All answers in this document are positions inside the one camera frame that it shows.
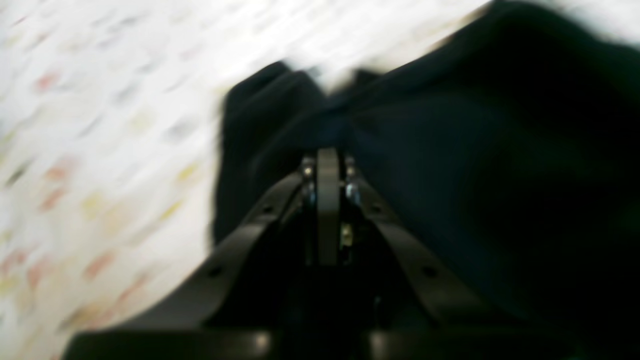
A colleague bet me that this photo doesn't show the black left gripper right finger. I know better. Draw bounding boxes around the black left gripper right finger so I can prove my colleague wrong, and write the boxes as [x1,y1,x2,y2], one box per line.
[343,155,566,360]

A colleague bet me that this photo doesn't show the black t-shirt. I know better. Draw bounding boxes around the black t-shirt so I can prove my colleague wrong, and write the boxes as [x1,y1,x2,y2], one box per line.
[212,1,640,360]

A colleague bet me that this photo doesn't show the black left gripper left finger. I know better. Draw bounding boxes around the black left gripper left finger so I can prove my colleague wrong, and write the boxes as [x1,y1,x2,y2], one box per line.
[62,148,341,360]

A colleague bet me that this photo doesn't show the terrazzo pattern tablecloth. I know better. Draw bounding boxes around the terrazzo pattern tablecloth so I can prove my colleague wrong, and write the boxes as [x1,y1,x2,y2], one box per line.
[0,0,640,360]

